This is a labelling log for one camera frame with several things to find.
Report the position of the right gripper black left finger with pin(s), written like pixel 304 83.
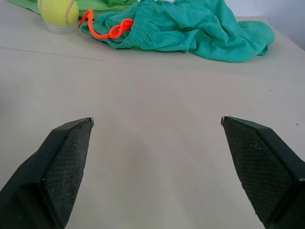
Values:
pixel 47 171

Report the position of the teal shorts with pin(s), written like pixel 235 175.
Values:
pixel 190 28

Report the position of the yellow tennis ball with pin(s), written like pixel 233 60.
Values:
pixel 57 12

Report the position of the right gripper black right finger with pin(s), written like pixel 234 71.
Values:
pixel 267 167

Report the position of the small clear plastic cup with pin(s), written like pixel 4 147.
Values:
pixel 59 29

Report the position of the light green cloth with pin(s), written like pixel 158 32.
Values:
pixel 90 4

